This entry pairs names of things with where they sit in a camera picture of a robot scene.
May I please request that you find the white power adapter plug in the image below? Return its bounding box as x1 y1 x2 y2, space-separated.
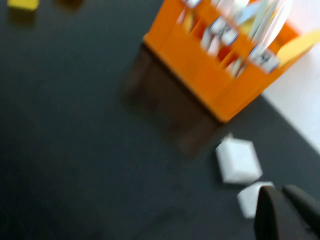
215 133 263 185

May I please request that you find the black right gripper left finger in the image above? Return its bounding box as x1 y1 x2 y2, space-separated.
253 186 316 240

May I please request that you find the paper label fork character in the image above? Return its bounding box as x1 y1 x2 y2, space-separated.
209 16 239 46

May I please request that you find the light blue plastic fork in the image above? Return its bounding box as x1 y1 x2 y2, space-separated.
234 1 264 26

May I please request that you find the yellow foam cube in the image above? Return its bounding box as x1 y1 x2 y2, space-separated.
6 0 40 11

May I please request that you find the pale green plastic knife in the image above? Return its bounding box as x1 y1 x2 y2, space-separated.
248 0 272 41

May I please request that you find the pale yellow plastic knife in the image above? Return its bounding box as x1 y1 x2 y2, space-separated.
276 28 320 69

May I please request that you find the white foam cube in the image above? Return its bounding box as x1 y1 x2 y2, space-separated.
236 181 276 220

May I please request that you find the orange plastic cutlery crate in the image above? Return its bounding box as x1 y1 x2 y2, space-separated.
142 0 305 124

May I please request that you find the paper label knife character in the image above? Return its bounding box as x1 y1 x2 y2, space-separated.
248 46 281 75

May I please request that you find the white plastic knife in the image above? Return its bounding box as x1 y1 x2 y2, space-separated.
257 0 294 52

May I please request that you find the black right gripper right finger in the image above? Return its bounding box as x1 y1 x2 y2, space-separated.
282 184 320 240

